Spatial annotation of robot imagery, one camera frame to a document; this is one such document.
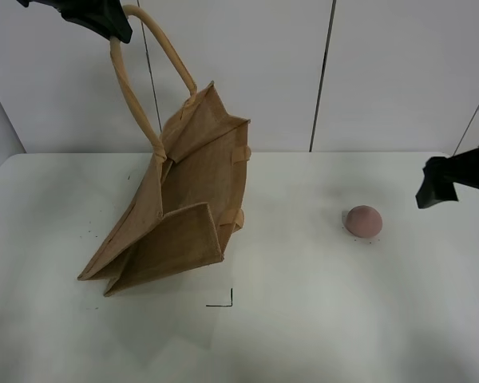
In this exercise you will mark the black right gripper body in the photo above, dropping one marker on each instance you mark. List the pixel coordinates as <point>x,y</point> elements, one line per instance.
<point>464,168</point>

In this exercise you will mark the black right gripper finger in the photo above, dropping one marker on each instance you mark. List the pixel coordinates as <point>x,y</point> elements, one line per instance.
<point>435,188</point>

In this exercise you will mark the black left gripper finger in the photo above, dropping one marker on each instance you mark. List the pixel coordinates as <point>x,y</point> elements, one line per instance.
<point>104,17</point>

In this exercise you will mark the pink peach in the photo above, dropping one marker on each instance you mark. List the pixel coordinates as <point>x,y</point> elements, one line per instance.
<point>363,222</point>

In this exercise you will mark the brown linen tote bag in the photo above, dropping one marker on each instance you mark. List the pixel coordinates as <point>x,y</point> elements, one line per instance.
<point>189,201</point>

